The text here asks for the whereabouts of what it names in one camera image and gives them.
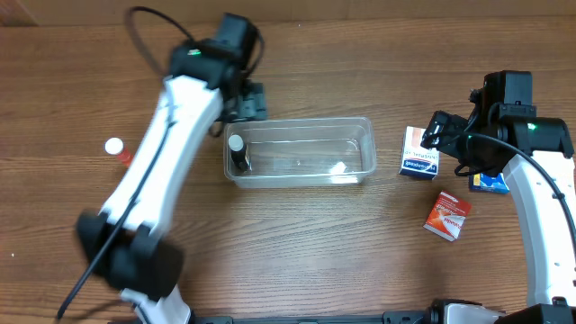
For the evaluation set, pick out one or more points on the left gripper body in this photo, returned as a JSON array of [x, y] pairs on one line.
[[248, 106]]

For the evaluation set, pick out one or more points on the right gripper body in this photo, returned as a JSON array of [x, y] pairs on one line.
[[444, 130]]

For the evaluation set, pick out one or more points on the black bottle white cap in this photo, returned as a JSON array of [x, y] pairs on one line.
[[239, 152]]

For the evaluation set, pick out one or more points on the white Hansaplast plaster box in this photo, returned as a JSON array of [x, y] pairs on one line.
[[415, 160]]

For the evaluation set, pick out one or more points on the blue VapoDrops box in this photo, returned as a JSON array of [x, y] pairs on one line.
[[488, 184]]

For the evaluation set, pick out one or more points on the red white sachet box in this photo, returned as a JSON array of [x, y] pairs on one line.
[[447, 216]]

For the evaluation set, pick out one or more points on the orange tube white cap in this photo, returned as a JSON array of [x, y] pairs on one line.
[[115, 147]]

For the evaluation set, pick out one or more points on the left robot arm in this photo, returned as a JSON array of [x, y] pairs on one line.
[[205, 86]]

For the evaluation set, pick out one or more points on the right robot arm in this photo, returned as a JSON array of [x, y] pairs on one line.
[[535, 155]]

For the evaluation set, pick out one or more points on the clear plastic container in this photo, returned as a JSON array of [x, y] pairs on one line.
[[304, 152]]

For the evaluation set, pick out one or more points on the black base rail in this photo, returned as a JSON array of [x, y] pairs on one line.
[[388, 317]]

